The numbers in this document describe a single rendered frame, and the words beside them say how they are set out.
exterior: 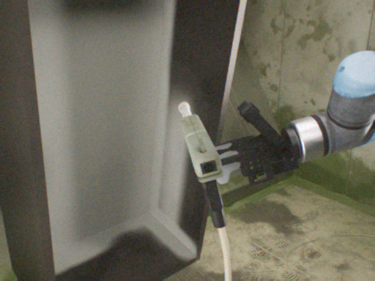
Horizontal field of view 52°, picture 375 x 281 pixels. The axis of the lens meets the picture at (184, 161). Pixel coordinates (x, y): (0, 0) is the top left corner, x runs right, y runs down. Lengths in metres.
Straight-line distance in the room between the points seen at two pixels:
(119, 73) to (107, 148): 0.28
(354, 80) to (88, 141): 0.92
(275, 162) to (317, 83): 2.12
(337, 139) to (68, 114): 0.83
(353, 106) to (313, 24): 2.18
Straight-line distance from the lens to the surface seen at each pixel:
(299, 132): 0.80
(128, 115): 1.41
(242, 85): 3.11
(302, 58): 2.96
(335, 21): 2.82
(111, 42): 1.28
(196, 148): 0.71
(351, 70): 0.74
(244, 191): 2.81
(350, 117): 0.78
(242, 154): 0.76
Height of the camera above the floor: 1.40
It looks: 23 degrees down
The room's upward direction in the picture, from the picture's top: 2 degrees counter-clockwise
